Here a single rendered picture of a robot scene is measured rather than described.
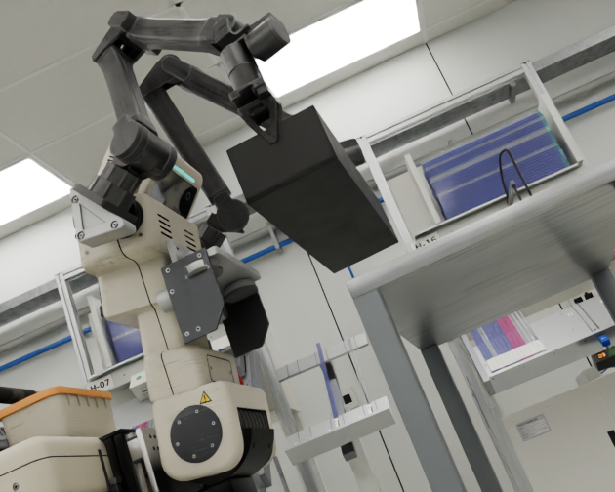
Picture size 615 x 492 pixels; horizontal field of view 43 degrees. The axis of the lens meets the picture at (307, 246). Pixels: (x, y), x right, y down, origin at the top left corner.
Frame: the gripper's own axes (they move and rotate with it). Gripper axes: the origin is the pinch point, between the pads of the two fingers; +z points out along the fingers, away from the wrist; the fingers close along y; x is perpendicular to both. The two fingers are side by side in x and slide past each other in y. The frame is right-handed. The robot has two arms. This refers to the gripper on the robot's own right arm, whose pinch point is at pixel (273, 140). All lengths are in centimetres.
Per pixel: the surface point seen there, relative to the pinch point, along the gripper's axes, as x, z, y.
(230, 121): 68, -194, 307
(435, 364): -4, 37, 60
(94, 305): 123, -61, 164
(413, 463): 51, 41, 323
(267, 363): 65, -9, 176
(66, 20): 91, -193, 159
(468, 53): -84, -171, 332
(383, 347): -3.7, 41.7, -6.4
